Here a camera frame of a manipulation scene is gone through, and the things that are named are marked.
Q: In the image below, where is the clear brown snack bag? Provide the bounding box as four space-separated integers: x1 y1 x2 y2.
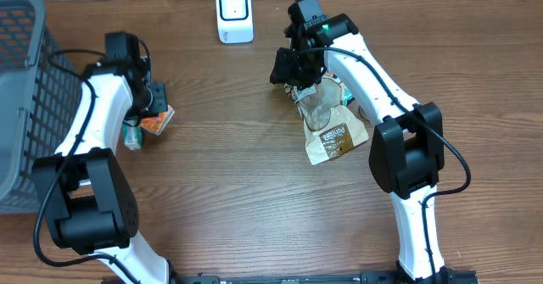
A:
284 72 369 165

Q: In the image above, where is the teal white small carton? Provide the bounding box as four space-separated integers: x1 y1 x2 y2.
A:
122 121 143 151

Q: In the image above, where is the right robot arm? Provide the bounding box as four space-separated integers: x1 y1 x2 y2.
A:
270 0 445 283

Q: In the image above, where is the grey plastic mesh basket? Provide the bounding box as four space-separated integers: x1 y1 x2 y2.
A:
1 0 81 214

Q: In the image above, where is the orange small carton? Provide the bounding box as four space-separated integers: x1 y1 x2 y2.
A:
140 105 175 136

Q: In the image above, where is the light green wipes packet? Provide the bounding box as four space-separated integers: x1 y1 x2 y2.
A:
341 85 355 106

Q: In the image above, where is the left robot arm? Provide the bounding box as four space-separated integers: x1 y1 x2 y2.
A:
31 32 179 283

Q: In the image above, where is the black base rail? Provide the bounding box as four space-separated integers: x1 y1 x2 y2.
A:
101 269 479 284

